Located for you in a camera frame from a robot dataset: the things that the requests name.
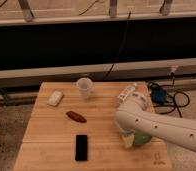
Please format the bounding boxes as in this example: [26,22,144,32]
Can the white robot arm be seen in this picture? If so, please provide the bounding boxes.
[115,92,196,152]

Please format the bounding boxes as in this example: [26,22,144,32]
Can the black rectangular eraser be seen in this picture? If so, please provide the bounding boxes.
[75,135,88,161]

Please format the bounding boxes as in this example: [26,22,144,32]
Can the clear plastic cup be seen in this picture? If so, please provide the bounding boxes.
[76,77,93,99]

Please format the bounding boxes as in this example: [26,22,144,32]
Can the white plastic bottle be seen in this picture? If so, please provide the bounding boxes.
[117,83,137,104]

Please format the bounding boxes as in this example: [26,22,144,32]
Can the brown oblong object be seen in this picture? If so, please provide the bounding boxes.
[66,111,87,123]

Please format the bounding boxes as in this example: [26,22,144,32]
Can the white rectangular sponge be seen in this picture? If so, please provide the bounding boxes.
[47,91,64,106]

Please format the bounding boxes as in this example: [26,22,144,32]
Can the blue floor device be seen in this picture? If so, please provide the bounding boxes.
[151,88,166,104]

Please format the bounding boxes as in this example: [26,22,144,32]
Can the green round bowl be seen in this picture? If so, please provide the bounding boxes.
[133,132,152,145]

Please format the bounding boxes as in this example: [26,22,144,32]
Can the black floor cables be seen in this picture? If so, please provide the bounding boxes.
[146,71,191,119]

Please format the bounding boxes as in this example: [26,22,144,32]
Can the black hanging cable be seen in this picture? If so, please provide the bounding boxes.
[102,10,133,81]

